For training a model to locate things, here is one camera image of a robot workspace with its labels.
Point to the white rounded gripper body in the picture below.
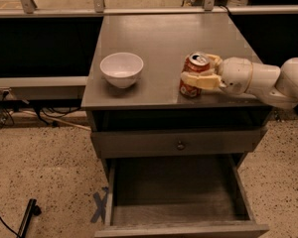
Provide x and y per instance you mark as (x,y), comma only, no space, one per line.
(235,72)

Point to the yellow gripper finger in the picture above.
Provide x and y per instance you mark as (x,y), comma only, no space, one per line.
(207,80)
(216,61)

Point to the red coke can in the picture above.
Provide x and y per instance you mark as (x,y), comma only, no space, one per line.
(196,62)

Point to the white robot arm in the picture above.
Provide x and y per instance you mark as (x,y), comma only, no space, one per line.
(288,83)

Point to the closed grey top drawer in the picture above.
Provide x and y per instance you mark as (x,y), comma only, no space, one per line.
(154,143)

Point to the round metal drawer knob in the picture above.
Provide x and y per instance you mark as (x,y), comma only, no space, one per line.
(181,146)

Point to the grey wooden drawer cabinet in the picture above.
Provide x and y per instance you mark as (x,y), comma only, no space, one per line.
(180,116)

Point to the open grey middle drawer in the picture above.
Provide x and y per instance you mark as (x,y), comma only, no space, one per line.
(178,197)

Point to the white ceramic bowl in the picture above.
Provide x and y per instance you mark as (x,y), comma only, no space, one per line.
(122,69)

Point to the blue tape cross mark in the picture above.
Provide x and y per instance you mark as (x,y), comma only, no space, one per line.
(100,203)

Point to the black bar on floor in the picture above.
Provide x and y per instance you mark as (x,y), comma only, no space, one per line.
(33,209)

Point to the metal railing frame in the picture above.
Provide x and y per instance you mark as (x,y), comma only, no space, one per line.
(39,10)

